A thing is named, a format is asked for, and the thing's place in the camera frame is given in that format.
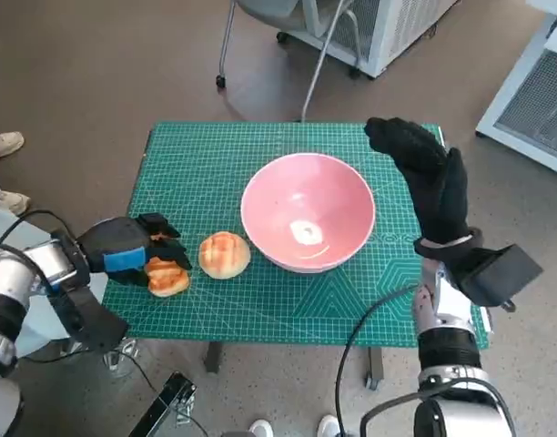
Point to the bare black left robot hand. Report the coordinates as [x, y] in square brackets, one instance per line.
[119, 246]

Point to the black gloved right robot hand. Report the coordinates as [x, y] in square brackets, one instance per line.
[438, 191]

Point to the long twisted toy bread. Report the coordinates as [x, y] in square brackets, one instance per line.
[168, 282]

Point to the round toy bread bun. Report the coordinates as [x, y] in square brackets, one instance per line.
[225, 255]

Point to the pink bowl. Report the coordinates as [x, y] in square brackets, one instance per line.
[306, 200]

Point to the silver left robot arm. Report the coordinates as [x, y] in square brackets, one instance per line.
[46, 261]

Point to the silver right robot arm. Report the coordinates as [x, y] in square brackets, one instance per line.
[447, 355]

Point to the green cutting mat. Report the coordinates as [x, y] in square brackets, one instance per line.
[215, 173]

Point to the white cabinet with grille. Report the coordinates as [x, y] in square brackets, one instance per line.
[533, 91]
[397, 27]

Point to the dark table leg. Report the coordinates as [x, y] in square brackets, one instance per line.
[213, 357]
[375, 366]

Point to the person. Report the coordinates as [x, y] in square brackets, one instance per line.
[7, 143]

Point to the black flat device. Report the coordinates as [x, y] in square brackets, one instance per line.
[165, 405]

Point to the white shoe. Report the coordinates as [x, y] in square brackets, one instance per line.
[261, 429]
[329, 426]

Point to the grey office chair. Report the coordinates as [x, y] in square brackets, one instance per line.
[269, 7]

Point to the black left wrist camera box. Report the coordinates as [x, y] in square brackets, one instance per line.
[92, 328]

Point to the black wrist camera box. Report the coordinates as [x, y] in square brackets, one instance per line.
[92, 328]
[501, 277]

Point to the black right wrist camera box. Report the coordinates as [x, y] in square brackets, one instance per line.
[501, 277]

